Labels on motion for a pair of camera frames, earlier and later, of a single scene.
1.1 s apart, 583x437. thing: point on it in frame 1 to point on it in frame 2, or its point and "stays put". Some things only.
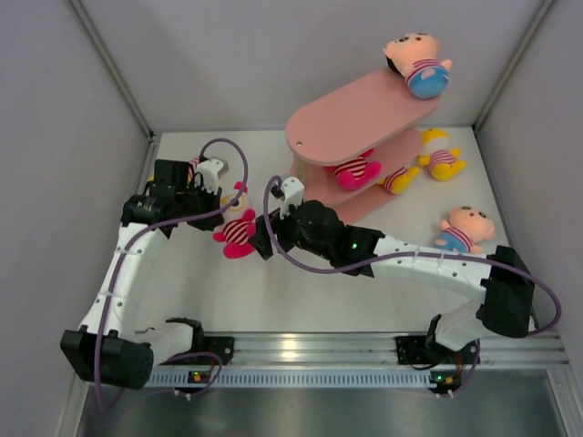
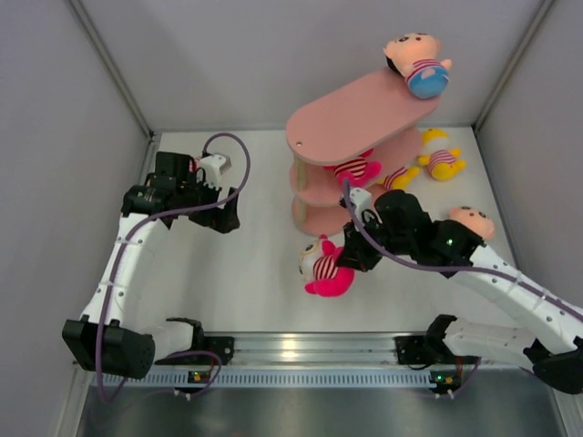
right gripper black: [279, 226] to [353, 256]
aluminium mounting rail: [546, 349] stays put
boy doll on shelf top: [414, 56] stays put
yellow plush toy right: [443, 164] stays put
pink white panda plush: [238, 233] to [318, 267]
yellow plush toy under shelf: [400, 180] stays put
